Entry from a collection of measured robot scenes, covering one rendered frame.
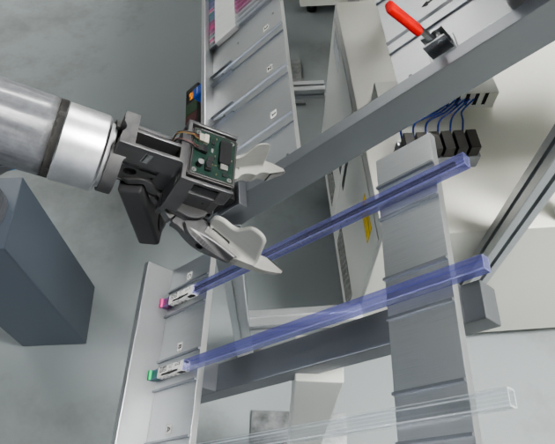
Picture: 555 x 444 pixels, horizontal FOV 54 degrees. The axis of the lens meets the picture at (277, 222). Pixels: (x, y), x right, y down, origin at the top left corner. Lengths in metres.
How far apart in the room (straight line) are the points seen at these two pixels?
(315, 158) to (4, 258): 0.71
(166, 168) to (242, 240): 0.10
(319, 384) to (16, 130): 0.44
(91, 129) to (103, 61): 1.86
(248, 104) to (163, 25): 1.52
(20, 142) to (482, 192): 0.87
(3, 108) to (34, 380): 1.24
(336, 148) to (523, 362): 1.07
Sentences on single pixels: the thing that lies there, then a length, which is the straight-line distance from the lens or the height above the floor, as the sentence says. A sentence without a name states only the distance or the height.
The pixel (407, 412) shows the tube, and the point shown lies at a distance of 0.48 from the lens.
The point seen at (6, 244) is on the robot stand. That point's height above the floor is 0.54.
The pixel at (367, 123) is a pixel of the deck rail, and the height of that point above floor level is 0.93.
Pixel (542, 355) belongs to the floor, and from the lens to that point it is 1.74.
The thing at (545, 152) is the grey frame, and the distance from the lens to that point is 0.90.
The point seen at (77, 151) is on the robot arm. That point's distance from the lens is 0.51.
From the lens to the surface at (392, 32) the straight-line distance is 0.83.
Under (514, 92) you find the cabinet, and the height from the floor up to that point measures 0.62.
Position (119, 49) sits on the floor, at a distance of 2.40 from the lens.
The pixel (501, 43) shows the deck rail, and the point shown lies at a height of 1.06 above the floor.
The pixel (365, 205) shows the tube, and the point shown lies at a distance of 0.59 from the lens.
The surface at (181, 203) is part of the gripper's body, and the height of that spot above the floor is 1.06.
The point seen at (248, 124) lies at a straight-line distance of 0.96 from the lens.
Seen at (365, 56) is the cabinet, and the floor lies 0.62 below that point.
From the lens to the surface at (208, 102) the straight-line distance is 1.08.
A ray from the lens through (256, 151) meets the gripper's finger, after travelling 0.60.
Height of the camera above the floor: 1.49
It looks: 58 degrees down
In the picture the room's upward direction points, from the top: straight up
